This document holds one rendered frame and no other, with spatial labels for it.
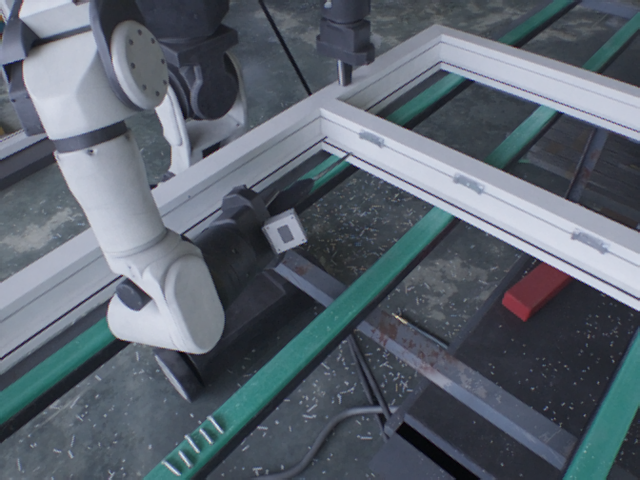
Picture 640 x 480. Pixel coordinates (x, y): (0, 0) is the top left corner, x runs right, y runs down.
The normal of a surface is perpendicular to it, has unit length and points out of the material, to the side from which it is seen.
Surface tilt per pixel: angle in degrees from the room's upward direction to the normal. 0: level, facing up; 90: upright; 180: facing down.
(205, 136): 3
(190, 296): 73
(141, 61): 77
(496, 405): 0
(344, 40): 90
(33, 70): 30
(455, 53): 90
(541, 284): 0
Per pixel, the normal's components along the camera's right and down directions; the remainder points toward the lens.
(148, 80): 0.96, -0.11
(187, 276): 0.88, 0.03
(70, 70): -0.26, -0.28
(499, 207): -0.66, 0.55
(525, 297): -0.03, -0.69
